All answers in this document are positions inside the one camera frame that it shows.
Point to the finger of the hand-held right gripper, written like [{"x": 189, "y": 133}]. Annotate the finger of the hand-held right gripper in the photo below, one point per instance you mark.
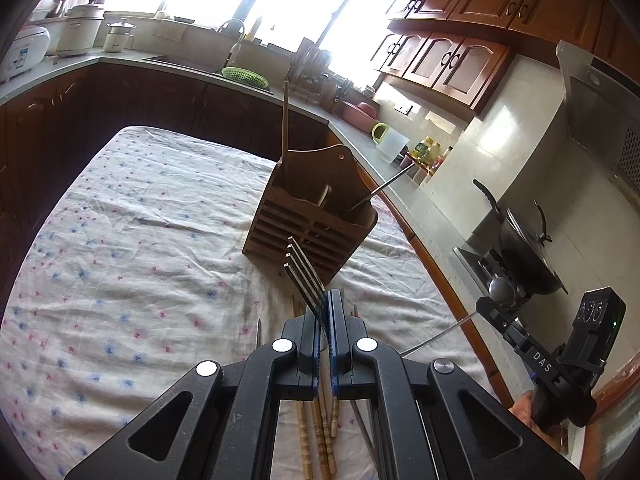
[{"x": 500, "y": 317}]

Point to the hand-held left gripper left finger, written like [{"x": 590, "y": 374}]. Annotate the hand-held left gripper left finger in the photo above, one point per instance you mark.
[{"x": 312, "y": 340}]

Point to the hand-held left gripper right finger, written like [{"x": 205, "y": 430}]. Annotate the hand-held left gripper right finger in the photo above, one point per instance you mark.
[{"x": 336, "y": 330}]

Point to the metal spoon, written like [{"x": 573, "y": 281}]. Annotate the metal spoon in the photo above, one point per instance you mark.
[{"x": 501, "y": 290}]

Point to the metal fork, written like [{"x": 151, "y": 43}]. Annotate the metal fork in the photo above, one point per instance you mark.
[{"x": 305, "y": 280}]

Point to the wooden utensil holder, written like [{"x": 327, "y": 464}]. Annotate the wooden utensil holder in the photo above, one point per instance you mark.
[{"x": 300, "y": 185}]

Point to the person's right hand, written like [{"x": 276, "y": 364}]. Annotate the person's right hand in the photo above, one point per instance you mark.
[{"x": 522, "y": 412}]

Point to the metal chopstick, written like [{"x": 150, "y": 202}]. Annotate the metal chopstick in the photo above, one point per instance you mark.
[
  {"x": 362, "y": 435},
  {"x": 258, "y": 332}
]

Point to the gas stove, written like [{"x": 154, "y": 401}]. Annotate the gas stove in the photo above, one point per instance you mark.
[{"x": 480, "y": 265}]

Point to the black wok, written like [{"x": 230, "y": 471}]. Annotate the black wok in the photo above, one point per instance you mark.
[{"x": 525, "y": 265}]

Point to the glass wok lid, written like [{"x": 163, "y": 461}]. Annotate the glass wok lid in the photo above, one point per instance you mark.
[{"x": 542, "y": 232}]

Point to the grey kitchen countertop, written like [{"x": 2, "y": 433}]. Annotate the grey kitchen countertop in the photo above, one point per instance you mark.
[{"x": 440, "y": 220}]

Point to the spice jar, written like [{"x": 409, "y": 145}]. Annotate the spice jar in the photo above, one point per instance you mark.
[
  {"x": 427, "y": 171},
  {"x": 404, "y": 160},
  {"x": 415, "y": 167}
]

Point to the red label sauce bottle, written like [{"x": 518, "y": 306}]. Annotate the red label sauce bottle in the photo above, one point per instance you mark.
[{"x": 446, "y": 155}]

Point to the yellow oil bottle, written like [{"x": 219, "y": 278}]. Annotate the yellow oil bottle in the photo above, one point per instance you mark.
[{"x": 434, "y": 152}]

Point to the floral tablecloth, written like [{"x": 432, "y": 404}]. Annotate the floral tablecloth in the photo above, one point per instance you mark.
[{"x": 150, "y": 260}]

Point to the green cap oil bottle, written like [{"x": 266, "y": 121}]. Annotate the green cap oil bottle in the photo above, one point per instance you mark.
[{"x": 419, "y": 149}]

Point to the pink plastic container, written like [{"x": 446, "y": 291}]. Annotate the pink plastic container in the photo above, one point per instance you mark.
[{"x": 360, "y": 115}]

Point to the steel range hood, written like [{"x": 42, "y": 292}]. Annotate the steel range hood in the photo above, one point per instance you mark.
[{"x": 600, "y": 110}]

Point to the knife block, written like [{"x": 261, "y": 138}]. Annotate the knife block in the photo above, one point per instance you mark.
[{"x": 341, "y": 97}]

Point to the metal dish rack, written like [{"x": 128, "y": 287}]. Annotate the metal dish rack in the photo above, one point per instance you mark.
[{"x": 312, "y": 75}]

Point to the green plastic basket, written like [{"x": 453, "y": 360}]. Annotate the green plastic basket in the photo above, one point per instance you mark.
[{"x": 245, "y": 76}]

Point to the wooden base cabinets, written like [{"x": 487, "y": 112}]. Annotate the wooden base cabinets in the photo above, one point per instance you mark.
[{"x": 150, "y": 95}]

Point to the chrome faucet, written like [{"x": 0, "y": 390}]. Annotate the chrome faucet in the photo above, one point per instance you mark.
[{"x": 235, "y": 45}]

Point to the kitchen sink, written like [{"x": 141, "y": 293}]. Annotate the kitchen sink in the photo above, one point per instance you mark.
[{"x": 185, "y": 62}]

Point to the kitchen window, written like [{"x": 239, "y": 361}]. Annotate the kitchen window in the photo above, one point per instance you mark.
[{"x": 300, "y": 0}]

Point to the small white electric pot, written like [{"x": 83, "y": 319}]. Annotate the small white electric pot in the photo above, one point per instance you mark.
[{"x": 119, "y": 37}]

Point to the white steamer pot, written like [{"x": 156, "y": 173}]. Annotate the white steamer pot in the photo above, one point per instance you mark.
[{"x": 77, "y": 30}]

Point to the white rice cooker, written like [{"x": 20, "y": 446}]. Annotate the white rice cooker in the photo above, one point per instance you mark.
[{"x": 22, "y": 52}]

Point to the dark small pot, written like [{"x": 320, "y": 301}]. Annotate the dark small pot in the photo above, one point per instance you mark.
[{"x": 61, "y": 7}]

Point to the wall outlet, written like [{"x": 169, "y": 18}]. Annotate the wall outlet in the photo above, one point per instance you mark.
[{"x": 407, "y": 108}]

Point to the short wooden wall cabinets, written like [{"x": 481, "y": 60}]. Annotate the short wooden wall cabinets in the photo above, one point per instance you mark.
[{"x": 450, "y": 67}]

